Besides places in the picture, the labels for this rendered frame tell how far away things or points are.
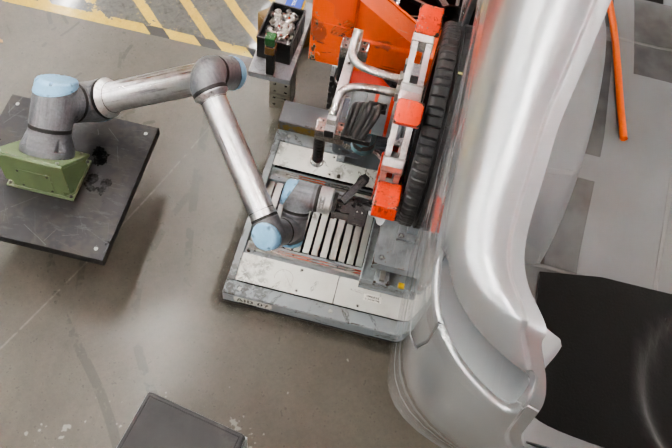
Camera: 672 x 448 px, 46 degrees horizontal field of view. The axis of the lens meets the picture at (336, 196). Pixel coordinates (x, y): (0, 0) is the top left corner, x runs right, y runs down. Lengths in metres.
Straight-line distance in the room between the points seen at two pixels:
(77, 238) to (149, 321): 0.43
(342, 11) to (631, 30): 0.97
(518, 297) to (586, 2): 0.61
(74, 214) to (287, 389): 1.00
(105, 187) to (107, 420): 0.84
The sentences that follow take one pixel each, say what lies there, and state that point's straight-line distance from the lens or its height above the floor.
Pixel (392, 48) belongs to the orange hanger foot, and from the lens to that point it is 2.98.
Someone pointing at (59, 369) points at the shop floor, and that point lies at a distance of 3.12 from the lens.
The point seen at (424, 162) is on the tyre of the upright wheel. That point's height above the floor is 1.03.
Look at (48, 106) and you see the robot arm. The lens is 2.93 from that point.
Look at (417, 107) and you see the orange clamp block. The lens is 2.21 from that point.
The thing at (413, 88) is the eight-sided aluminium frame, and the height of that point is 1.12.
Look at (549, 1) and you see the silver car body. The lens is 1.69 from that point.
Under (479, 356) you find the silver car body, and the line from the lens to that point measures 1.60.
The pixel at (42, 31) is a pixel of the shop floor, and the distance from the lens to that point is 4.02.
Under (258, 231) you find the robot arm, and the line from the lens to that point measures 2.51.
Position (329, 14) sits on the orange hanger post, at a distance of 2.92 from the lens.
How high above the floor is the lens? 2.87
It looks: 58 degrees down
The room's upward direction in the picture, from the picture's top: 9 degrees clockwise
